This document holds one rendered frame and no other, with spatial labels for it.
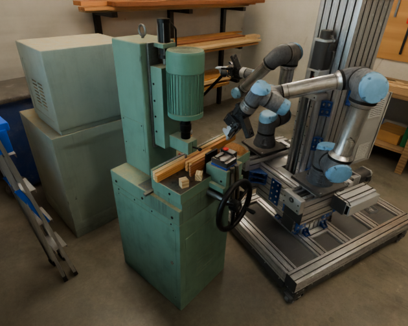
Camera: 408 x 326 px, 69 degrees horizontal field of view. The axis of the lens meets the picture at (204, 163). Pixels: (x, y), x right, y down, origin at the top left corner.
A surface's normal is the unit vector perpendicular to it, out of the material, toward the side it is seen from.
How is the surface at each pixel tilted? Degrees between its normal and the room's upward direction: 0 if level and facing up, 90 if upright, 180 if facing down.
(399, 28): 90
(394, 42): 90
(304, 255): 0
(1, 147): 90
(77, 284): 0
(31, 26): 90
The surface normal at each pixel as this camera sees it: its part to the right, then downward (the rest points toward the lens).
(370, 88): 0.00, 0.40
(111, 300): 0.03, -0.85
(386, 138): -0.80, 0.29
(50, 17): 0.69, 0.39
